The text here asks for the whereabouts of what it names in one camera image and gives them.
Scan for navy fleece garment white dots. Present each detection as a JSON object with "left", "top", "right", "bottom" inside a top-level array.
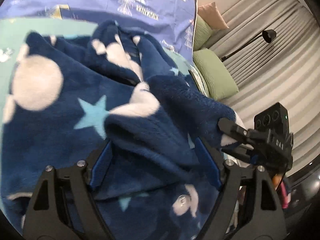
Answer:
[{"left": 1, "top": 22, "right": 242, "bottom": 239}]

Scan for green pillow near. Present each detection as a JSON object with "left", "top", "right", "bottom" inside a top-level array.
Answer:
[{"left": 193, "top": 49, "right": 239, "bottom": 100}]

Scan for green pillow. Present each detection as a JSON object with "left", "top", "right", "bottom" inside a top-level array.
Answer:
[
  {"left": 193, "top": 49, "right": 239, "bottom": 100},
  {"left": 193, "top": 15, "right": 213, "bottom": 51}
]

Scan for grey curtain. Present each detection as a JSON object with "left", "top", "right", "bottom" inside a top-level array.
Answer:
[{"left": 204, "top": 0, "right": 319, "bottom": 173}]

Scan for green pillow far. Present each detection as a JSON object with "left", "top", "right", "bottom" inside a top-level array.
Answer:
[{"left": 193, "top": 15, "right": 213, "bottom": 51}]

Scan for black floor lamp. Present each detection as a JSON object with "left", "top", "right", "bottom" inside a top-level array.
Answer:
[{"left": 220, "top": 29, "right": 277, "bottom": 62}]

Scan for pink pillow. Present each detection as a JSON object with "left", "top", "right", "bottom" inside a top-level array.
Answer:
[{"left": 198, "top": 2, "right": 229, "bottom": 30}]

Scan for purple printed duvet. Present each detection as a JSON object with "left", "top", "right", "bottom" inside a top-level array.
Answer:
[{"left": 1, "top": 0, "right": 196, "bottom": 61}]

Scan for teal bed sheet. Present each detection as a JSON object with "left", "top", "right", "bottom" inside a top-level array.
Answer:
[{"left": 1, "top": 19, "right": 234, "bottom": 141}]

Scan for black camera box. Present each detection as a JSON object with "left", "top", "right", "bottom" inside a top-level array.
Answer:
[{"left": 254, "top": 102, "right": 289, "bottom": 135}]

